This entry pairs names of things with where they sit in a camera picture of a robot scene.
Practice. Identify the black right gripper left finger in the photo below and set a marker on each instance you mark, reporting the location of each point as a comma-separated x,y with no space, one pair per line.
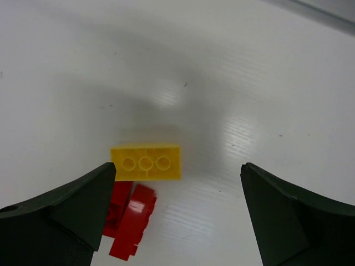
61,227

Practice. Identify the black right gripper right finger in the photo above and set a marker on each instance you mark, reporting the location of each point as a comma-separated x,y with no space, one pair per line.
295,226

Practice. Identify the yellow long lego brick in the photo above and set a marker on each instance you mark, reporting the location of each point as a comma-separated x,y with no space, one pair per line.
147,162

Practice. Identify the red small lego brick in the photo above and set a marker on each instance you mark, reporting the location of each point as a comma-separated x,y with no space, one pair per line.
119,199

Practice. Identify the red long lego brick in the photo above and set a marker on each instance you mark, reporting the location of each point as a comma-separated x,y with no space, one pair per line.
134,222

